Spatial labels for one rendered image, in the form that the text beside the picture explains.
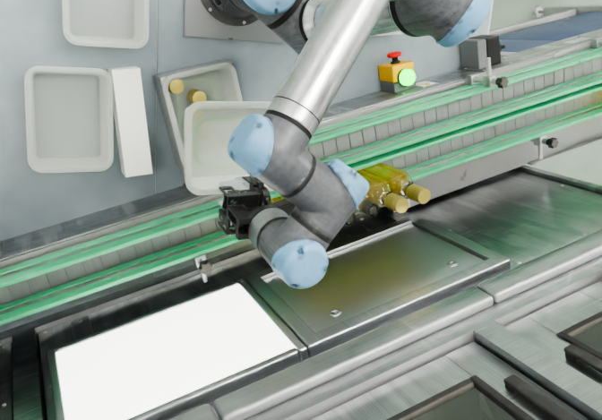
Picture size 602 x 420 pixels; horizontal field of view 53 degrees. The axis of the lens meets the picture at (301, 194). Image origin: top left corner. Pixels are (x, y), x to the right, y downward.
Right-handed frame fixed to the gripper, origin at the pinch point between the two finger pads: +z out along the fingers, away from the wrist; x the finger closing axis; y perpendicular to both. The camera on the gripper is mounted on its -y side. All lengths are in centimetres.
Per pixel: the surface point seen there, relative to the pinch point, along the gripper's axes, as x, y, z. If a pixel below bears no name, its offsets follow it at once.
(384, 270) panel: 18.8, -30.6, -8.4
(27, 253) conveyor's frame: 19.7, 38.6, 20.8
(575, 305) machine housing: 14, -53, -38
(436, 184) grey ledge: 13, -65, 22
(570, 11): -32, -176, 90
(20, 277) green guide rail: 20.4, 40.2, 12.2
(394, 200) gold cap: 4.1, -33.1, -4.8
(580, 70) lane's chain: -19, -114, 25
